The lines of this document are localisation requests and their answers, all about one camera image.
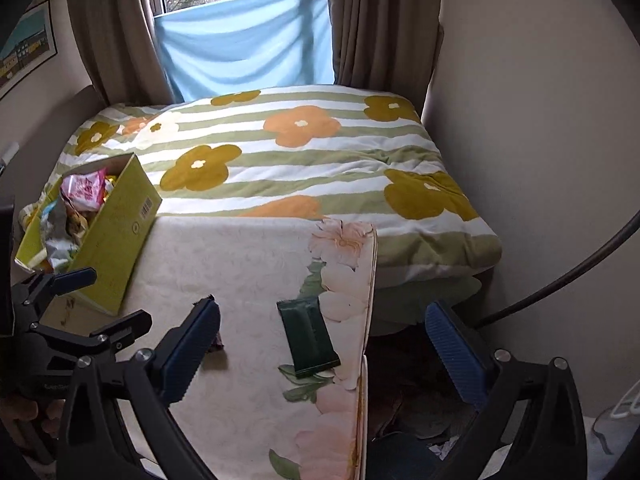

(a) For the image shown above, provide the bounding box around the brown curtain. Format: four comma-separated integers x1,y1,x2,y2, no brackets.
328,0,442,112
67,0,175,105

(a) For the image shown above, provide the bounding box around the white tissue roll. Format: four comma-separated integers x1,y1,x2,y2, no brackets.
0,142,20,165

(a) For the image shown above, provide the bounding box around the dark green snack bar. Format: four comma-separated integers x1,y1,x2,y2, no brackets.
277,297,341,379

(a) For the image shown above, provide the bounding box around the pink strawberry candy bag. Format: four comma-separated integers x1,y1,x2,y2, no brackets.
60,168,106,212

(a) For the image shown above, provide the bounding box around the brown left curtain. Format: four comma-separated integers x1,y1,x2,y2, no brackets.
67,0,175,105

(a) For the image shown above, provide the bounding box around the black cable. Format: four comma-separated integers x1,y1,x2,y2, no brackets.
479,209,640,326

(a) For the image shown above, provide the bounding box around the grey printed snack bag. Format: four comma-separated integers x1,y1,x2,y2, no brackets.
39,196,89,273

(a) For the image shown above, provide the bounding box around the floral striped quilt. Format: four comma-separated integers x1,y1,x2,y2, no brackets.
51,84,502,287

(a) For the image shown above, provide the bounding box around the yellow-green cardboard box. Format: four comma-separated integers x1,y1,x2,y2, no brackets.
13,152,164,317

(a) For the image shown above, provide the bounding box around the person left hand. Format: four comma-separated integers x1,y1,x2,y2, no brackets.
1,398,65,446

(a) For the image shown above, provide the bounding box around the light blue window cloth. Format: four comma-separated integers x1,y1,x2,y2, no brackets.
154,0,334,102

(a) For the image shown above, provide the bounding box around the grey bed headboard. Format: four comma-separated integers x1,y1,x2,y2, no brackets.
1,86,104,206

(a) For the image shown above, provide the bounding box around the brown right curtain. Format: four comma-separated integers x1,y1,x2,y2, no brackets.
328,0,442,112

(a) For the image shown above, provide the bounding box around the framed houses picture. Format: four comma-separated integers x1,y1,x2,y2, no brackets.
0,0,58,100

